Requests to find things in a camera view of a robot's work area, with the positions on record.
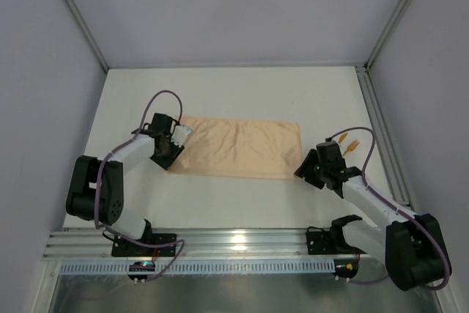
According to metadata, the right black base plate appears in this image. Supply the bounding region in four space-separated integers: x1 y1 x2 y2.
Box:
305 226 366 255

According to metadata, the slotted grey cable duct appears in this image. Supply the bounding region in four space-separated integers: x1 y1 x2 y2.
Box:
59 258 334 276

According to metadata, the peach satin napkin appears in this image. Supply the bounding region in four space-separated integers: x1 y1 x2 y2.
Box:
169 117 302 180

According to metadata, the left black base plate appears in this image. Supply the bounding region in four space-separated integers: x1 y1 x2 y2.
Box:
111 233 177 257

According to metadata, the aluminium front rail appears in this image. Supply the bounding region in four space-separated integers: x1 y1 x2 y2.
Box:
43 228 354 260

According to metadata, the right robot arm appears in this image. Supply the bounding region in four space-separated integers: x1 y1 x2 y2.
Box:
295 139 452 291

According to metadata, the right aluminium corner post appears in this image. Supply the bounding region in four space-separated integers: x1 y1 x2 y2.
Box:
365 0 413 70

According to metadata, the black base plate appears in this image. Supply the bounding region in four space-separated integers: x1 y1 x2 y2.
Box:
305 226 366 255
111 233 177 257

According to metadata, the controller board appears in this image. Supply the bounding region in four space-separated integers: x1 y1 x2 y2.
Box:
128 260 155 283
332 260 359 283

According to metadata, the orange plastic knife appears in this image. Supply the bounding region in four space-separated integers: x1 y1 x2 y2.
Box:
338 133 348 144

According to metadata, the aluminium corner post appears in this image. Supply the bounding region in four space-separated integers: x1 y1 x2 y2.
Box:
62 0 110 73
365 0 413 70

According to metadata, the left controller board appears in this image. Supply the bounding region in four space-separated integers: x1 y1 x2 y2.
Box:
128 260 155 283

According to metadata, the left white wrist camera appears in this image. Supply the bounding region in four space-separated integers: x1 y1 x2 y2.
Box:
171 125 192 147

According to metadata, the right controller board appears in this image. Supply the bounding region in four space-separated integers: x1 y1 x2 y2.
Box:
332 260 359 283

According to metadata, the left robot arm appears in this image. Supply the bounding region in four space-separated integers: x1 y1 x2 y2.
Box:
65 113 192 249

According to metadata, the left aluminium corner post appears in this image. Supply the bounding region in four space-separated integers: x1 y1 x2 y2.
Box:
62 0 110 73

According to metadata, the right aluminium side rail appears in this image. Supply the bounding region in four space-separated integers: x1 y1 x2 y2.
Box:
355 64 411 206

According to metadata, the orange plastic fork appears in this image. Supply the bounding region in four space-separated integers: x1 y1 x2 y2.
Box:
342 139 360 157

